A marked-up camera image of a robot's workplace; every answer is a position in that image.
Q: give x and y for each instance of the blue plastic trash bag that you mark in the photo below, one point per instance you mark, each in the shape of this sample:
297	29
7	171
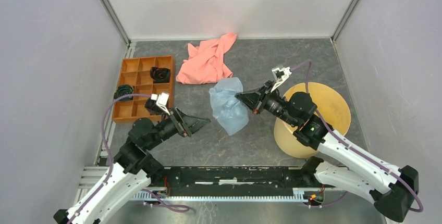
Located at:
230	113

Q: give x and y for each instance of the black rolled sock upper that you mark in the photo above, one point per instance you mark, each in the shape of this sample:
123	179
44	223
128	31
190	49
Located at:
160	74

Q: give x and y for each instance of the right aluminium corner post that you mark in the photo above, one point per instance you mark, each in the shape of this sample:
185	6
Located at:
344	20

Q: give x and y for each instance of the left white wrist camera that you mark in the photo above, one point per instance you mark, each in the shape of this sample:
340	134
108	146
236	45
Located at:
160	102

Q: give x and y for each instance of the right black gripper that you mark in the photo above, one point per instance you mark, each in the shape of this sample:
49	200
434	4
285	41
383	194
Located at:
251	99

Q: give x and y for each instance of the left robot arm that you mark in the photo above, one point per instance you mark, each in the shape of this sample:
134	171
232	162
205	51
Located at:
133	168

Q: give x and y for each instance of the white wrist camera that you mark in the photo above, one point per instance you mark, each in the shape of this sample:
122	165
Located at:
160	102
281	74

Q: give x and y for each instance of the left aluminium corner post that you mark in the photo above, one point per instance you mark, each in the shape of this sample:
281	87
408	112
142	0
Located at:
115	21

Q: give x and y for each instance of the black rolled sock lower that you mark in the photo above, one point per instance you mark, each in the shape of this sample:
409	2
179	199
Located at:
151	105

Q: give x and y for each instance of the aluminium corner post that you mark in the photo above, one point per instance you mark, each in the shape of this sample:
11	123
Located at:
344	20
115	21

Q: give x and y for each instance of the black rolled sock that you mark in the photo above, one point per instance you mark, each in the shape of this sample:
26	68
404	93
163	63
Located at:
151	105
160	74

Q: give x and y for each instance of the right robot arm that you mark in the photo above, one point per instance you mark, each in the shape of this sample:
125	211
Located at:
311	122

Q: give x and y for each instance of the orange compartment tray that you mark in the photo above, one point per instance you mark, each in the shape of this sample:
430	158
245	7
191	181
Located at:
136	72

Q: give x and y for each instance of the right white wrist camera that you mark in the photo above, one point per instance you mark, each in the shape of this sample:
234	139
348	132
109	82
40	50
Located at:
281	74

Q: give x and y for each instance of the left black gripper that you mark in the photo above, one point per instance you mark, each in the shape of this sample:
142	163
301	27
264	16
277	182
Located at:
189	124

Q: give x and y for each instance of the blue green rolled sock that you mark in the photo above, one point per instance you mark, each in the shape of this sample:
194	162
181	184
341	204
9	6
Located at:
123	93

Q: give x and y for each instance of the yellow trash bin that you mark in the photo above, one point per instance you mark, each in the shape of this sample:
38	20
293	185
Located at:
332	107

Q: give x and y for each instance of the pink cloth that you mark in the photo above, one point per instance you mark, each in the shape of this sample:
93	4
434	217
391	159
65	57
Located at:
205	63

